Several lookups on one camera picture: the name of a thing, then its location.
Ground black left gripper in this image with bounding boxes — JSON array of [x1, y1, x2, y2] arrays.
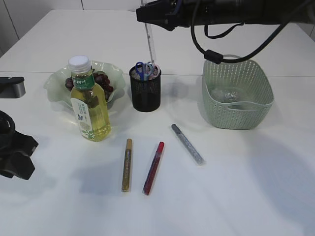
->
[[0, 77, 38, 180]]

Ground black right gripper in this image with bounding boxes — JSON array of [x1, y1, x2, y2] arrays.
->
[[136, 0, 236, 31]]

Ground clear plastic ruler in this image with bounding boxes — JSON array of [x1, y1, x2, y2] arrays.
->
[[145, 23, 156, 63]]

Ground pink scissors with purple sheath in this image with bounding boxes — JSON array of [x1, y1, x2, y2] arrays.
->
[[147, 62, 161, 80]]

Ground blue scissors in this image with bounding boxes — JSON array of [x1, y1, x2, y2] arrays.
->
[[135, 61, 154, 81]]

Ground yellow tea bottle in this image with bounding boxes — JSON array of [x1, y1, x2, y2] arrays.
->
[[68, 55, 111, 142]]

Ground purple grape bunch with leaves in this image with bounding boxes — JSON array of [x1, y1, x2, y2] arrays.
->
[[65, 69, 114, 101]]

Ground clear plastic sheet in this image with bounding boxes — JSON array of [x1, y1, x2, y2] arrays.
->
[[210, 88, 242, 103]]

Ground gold glitter pen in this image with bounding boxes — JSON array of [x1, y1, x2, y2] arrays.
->
[[121, 139, 132, 192]]

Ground red glitter pen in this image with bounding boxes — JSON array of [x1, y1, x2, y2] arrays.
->
[[143, 142, 165, 196]]

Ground silver glitter pen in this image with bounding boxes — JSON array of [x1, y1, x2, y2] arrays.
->
[[171, 124, 205, 166]]

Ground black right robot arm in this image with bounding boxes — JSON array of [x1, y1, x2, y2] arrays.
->
[[136, 0, 303, 31]]

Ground green wavy glass plate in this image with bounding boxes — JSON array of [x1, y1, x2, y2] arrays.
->
[[44, 60, 126, 108]]

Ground black mesh pen holder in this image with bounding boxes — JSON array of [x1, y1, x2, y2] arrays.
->
[[129, 66, 162, 112]]

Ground green woven plastic basket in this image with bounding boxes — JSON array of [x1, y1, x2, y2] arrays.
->
[[202, 59, 274, 130]]

